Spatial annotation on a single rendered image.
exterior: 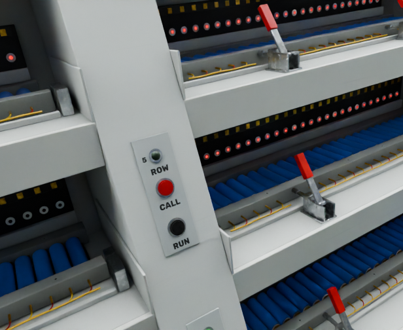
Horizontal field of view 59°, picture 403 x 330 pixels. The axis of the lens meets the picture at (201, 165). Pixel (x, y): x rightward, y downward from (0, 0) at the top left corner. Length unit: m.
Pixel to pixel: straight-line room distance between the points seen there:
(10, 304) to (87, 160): 0.17
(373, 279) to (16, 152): 0.56
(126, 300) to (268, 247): 0.18
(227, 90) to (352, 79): 0.20
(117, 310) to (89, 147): 0.17
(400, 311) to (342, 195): 0.21
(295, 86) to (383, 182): 0.22
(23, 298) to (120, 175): 0.17
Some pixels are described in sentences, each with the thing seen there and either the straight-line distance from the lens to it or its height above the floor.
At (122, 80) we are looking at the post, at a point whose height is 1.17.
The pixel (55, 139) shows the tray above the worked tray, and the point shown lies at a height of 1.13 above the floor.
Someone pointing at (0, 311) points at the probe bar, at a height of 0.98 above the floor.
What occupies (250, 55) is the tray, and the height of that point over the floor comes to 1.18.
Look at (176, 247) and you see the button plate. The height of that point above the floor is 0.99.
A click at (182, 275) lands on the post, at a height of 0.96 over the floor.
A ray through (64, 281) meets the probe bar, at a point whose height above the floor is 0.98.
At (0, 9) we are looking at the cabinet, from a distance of 0.59.
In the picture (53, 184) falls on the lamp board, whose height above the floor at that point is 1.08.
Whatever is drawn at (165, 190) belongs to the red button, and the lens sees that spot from 0.36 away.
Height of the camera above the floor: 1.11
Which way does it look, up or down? 7 degrees down
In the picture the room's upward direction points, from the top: 16 degrees counter-clockwise
